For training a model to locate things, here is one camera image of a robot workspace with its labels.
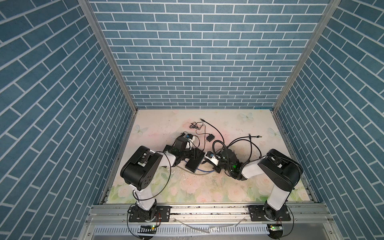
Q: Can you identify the aluminium front rail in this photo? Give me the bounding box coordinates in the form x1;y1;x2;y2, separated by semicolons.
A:
86;202;333;225

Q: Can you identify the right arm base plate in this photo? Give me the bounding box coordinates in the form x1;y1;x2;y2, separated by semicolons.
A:
248;204;291;222

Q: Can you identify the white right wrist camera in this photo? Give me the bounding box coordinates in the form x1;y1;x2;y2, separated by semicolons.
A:
205;151;219;166

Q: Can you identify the black short ethernet cable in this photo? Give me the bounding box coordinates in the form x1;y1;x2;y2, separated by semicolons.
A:
200;118;226;145

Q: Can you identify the blue ethernet cable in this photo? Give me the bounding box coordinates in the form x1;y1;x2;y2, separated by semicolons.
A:
184;160;215;175

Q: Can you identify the black cable with teal plug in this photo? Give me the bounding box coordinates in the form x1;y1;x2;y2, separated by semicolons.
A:
232;134;263;148

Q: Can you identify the thin black ethernet cable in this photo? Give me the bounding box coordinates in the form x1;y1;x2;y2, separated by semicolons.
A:
245;134;253;164

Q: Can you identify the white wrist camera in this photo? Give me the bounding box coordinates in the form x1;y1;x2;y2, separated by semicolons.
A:
205;151;219;166
185;134;200;150

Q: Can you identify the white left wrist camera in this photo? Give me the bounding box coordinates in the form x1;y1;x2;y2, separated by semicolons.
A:
185;134;200;150

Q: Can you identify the black network switch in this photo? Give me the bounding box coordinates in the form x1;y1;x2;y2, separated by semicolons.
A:
185;149;205;173

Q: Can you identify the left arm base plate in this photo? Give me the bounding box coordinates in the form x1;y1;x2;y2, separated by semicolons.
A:
128;205;171;223

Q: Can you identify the black power adapter right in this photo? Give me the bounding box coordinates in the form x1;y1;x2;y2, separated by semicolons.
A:
206;134;215;142

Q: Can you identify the thick black looped cable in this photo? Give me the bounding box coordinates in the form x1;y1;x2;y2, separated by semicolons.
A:
229;137;262;164

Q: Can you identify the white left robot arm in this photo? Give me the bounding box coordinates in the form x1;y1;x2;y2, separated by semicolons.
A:
120;132;205;212

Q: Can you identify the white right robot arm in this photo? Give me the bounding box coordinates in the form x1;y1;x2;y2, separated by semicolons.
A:
205;149;303;214

